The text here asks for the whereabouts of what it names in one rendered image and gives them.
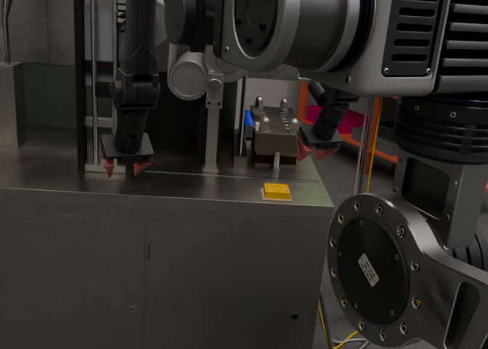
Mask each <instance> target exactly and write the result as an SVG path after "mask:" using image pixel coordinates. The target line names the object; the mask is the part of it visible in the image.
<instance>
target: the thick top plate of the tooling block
mask: <svg viewBox="0 0 488 349"><path fill-rule="evenodd" d="M254 107H255V105H251V106H250V111H251V113H252V108H254ZM263 108H264V109H259V112H260V120H254V119H253V124H254V128H256V122H259V129H260V124H261V120H262V118H264V117H267V118H268V119H269V125H270V127H269V130H270V132H260V131H256V129H254V130H253V148H254V151H262V152H284V153H296V154H297V142H296V134H292V133H289V132H288V130H289V125H290V122H291V120H292V119H294V118H296V116H295V114H294V112H293V110H292V108H288V111H282V110H279V107H266V106H263ZM296 119H297V118H296Z"/></svg>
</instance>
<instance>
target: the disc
mask: <svg viewBox="0 0 488 349"><path fill-rule="evenodd" d="M212 48H213V46H207V47H206V50H205V54H204V62H205V65H206V68H207V70H208V72H210V73H215V71H214V70H213V68H212V67H211V63H210V53H211V50H212ZM247 73H248V70H245V69H244V70H243V71H242V72H241V73H240V74H239V75H236V76H234V77H230V78H227V77H224V82H227V83H229V82H235V81H238V80H240V79H241V78H243V77H244V76H245V75H246V74H247Z"/></svg>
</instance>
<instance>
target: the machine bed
mask: <svg viewBox="0 0 488 349"><path fill-rule="evenodd" d="M148 136H149V139H150V143H151V145H152V149H153V152H154V153H153V156H152V164H151V165H149V166H148V167H146V168H145V169H143V170H142V171H140V172H139V173H138V174H137V175H136V176H135V175H134V171H133V172H132V174H125V173H112V175H111V177H110V178H108V175H107V172H97V171H84V172H82V171H78V150H77V129H74V128H52V127H41V126H27V140H26V141H25V142H24V143H22V144H21V145H20V146H19V147H2V146H0V201H13V202H38V203H52V204H64V205H90V206H102V207H116V208H141V209H154V210H180V211H192V212H206V213H231V214H244V215H270V216H282V217H296V218H321V219H333V214H334V208H335V207H334V205H333V203H332V201H331V199H330V197H329V194H328V192H327V190H326V188H325V186H324V184H323V182H322V180H321V178H320V175H319V174H318V172H317V169H316V168H315V166H314V163H313V162H312V159H311V157H310V155H308V156H307V157H305V158H304V159H303V160H302V161H301V162H299V161H298V159H297V160H296V165H297V166H296V169H295V168H281V169H280V171H272V170H271V169H270V167H259V166H254V161H253V152H252V147H251V141H245V143H246V149H247V156H248V161H247V169H239V168H233V156H232V139H223V138H220V144H219V168H218V173H214V172H202V169H203V165H197V158H198V136H177V135H165V134H148ZM145 170H152V171H176V172H188V173H212V174H224V175H237V176H260V177H272V178H296V179H309V180H318V181H319V183H316V182H303V181H280V180H267V179H255V178H231V177H219V176H195V175H183V174H170V173H147V172H144V171H145ZM264 183H268V184H287V185H288V188H289V191H290V197H291V199H292V202H286V201H273V200H263V198H262V193H261V189H263V188H264Z"/></svg>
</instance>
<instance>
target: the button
mask: <svg viewBox="0 0 488 349"><path fill-rule="evenodd" d="M264 197H265V199H279V200H289V199H290V191H289V188H288V185H287V184H268V183H264Z"/></svg>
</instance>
